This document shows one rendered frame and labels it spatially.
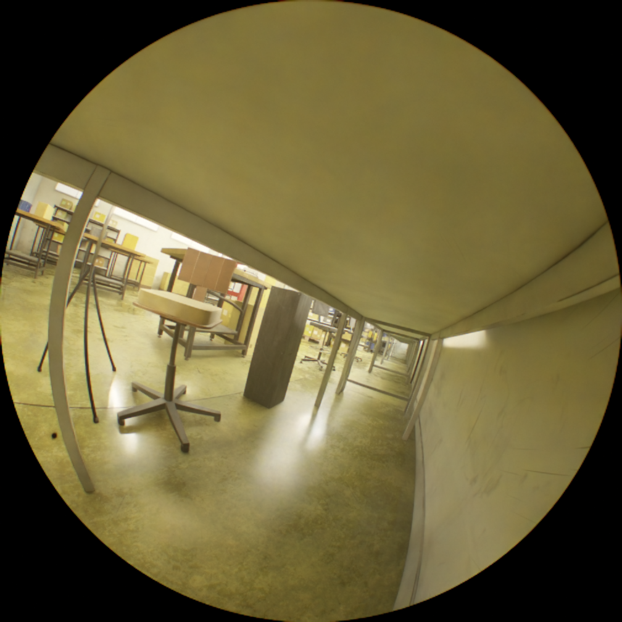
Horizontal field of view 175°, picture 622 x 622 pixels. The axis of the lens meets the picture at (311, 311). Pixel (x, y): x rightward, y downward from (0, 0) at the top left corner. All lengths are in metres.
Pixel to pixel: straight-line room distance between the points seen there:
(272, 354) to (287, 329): 0.21
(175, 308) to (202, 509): 0.73
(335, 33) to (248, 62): 0.07
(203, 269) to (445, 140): 1.21
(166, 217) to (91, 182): 0.22
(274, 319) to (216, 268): 0.52
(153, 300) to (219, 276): 0.49
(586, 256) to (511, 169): 0.16
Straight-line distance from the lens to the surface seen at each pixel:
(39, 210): 4.93
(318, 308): 3.31
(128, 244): 4.69
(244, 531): 0.79
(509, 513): 0.54
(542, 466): 0.49
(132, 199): 0.54
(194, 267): 1.27
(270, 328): 1.41
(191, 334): 1.95
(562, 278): 0.37
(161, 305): 0.86
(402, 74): 0.18
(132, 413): 1.09
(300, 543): 0.81
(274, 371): 1.41
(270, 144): 0.26
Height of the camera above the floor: 0.70
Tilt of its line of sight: 2 degrees up
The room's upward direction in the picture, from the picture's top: 16 degrees clockwise
